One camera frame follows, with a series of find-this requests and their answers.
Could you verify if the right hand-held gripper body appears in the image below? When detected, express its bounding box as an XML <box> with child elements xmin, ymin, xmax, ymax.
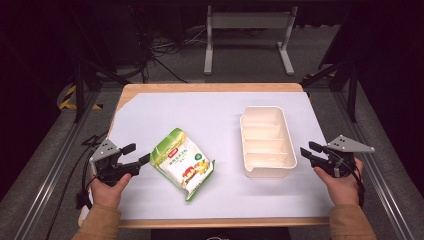
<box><xmin>309</xmin><ymin>134</ymin><xmax>376</xmax><ymax>179</ymax></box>

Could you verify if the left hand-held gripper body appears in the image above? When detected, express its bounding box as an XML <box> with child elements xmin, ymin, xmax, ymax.
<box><xmin>89</xmin><ymin>137</ymin><xmax>142</xmax><ymax>188</ymax></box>

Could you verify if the green and white food packet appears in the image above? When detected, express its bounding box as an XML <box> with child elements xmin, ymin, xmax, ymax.
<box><xmin>149</xmin><ymin>127</ymin><xmax>216</xmax><ymax>202</ymax></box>

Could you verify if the white divided plastic bin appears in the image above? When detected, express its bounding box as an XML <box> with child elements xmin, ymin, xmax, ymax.
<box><xmin>239</xmin><ymin>105</ymin><xmax>298</xmax><ymax>179</ymax></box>

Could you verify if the person's left hand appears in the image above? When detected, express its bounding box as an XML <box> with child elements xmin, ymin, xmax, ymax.
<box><xmin>89</xmin><ymin>172</ymin><xmax>133</xmax><ymax>210</ymax></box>

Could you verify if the person's right hand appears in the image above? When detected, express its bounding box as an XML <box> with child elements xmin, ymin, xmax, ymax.
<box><xmin>313</xmin><ymin>157</ymin><xmax>365</xmax><ymax>208</ymax></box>

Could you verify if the black metal stand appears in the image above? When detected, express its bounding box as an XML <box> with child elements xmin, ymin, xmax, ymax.
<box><xmin>70</xmin><ymin>58</ymin><xmax>132</xmax><ymax>124</ymax></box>
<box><xmin>300</xmin><ymin>59</ymin><xmax>360</xmax><ymax>124</ymax></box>

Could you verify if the white table mat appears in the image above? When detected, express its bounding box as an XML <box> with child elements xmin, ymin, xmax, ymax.
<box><xmin>107</xmin><ymin>91</ymin><xmax>335</xmax><ymax>221</ymax></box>

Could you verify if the yellow and black floor tape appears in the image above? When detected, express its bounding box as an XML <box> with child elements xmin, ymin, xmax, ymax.
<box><xmin>58</xmin><ymin>84</ymin><xmax>103</xmax><ymax>111</ymax></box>

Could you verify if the aluminium floor rail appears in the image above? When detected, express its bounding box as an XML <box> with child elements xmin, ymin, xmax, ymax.
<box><xmin>12</xmin><ymin>90</ymin><xmax>102</xmax><ymax>240</ymax></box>
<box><xmin>332</xmin><ymin>90</ymin><xmax>418</xmax><ymax>240</ymax></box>

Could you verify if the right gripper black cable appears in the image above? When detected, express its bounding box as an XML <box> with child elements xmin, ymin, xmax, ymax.
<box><xmin>352</xmin><ymin>162</ymin><xmax>367</xmax><ymax>209</ymax></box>

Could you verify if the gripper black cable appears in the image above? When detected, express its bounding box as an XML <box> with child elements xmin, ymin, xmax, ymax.
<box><xmin>352</xmin><ymin>162</ymin><xmax>367</xmax><ymax>209</ymax></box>
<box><xmin>75</xmin><ymin>156</ymin><xmax>98</xmax><ymax>211</ymax></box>

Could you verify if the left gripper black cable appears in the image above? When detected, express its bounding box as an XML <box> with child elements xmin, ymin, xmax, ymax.
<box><xmin>75</xmin><ymin>156</ymin><xmax>98</xmax><ymax>211</ymax></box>

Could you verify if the bundle of black floor cables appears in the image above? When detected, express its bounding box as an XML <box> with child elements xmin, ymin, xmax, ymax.
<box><xmin>132</xmin><ymin>6</ymin><xmax>208</xmax><ymax>84</ymax></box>

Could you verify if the white metal stand frame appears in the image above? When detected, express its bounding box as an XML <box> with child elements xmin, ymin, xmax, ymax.
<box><xmin>203</xmin><ymin>4</ymin><xmax>299</xmax><ymax>76</ymax></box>

